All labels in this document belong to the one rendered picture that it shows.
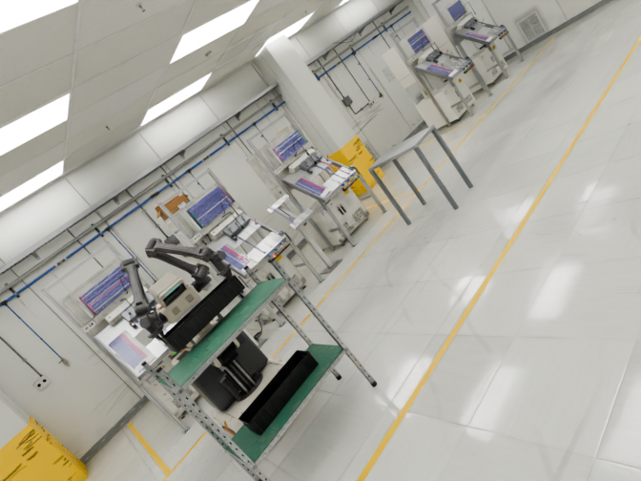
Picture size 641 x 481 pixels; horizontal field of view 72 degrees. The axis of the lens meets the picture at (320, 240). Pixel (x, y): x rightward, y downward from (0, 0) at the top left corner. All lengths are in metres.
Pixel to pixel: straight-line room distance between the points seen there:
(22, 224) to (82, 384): 2.14
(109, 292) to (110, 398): 1.99
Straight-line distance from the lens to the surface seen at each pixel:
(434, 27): 9.69
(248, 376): 3.62
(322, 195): 5.65
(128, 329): 4.96
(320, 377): 2.84
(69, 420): 6.64
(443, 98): 8.36
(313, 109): 7.83
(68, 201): 6.71
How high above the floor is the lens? 1.61
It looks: 13 degrees down
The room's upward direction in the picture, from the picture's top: 38 degrees counter-clockwise
